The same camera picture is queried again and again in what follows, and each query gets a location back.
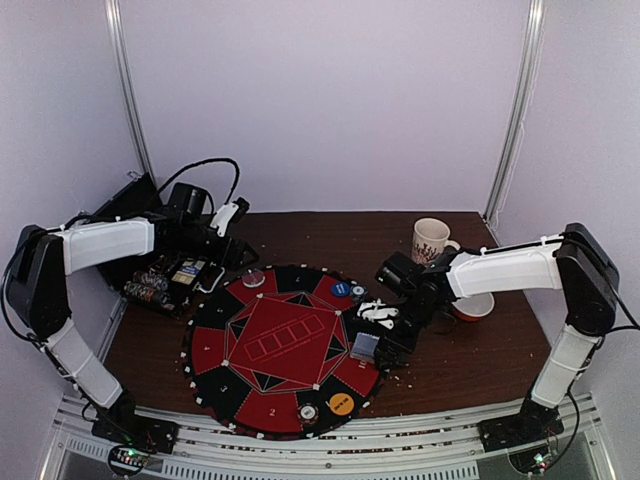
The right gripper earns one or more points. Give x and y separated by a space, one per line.
392 340

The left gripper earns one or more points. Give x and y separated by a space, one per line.
236 249

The deck of blue cards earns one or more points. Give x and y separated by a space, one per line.
364 347

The blue small blind button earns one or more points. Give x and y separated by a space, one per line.
341 289

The red poker chip stack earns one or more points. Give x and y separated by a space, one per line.
308 414

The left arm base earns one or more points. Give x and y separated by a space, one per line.
148 434

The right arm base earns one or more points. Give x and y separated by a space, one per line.
518 429

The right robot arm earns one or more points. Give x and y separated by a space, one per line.
571 262

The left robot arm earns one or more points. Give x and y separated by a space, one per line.
51 266

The Texas Hold'em card box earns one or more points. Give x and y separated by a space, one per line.
188 272

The black poker set case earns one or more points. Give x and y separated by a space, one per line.
181 218

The poker chips row in case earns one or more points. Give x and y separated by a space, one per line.
150 287

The orange big blind button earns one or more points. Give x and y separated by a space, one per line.
341 404

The white and orange bowl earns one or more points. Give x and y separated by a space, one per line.
474 308

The floral ceramic mug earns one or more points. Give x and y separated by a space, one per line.
431 237

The round poker table mat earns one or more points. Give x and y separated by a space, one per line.
252 357

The front aluminium rail frame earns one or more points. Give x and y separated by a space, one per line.
442 445

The right aluminium frame post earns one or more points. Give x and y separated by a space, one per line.
515 127

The aluminium frame post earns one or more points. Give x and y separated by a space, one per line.
515 127
116 32

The left aluminium frame post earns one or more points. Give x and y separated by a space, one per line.
116 32

